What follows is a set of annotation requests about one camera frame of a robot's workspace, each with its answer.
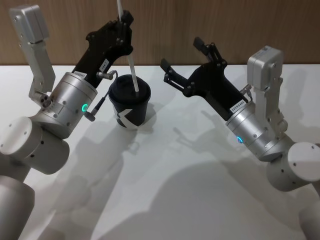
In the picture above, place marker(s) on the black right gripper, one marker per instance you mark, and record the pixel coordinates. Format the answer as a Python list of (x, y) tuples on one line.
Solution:
[(215, 82)]

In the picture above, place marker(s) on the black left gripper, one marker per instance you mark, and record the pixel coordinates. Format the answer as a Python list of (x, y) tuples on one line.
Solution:
[(100, 50)]

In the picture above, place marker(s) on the white drinking straw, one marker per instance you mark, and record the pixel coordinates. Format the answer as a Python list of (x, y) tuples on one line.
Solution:
[(133, 75)]

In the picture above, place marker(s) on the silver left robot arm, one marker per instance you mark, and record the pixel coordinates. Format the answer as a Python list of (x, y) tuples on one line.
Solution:
[(62, 100)]

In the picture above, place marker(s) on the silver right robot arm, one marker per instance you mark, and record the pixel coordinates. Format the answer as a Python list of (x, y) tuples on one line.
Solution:
[(260, 135)]

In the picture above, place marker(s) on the black plastic cup lid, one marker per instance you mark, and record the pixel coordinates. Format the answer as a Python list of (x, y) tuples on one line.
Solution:
[(125, 87)]

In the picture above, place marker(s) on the black paper cup white mark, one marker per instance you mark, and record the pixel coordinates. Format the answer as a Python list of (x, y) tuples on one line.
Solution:
[(131, 112)]

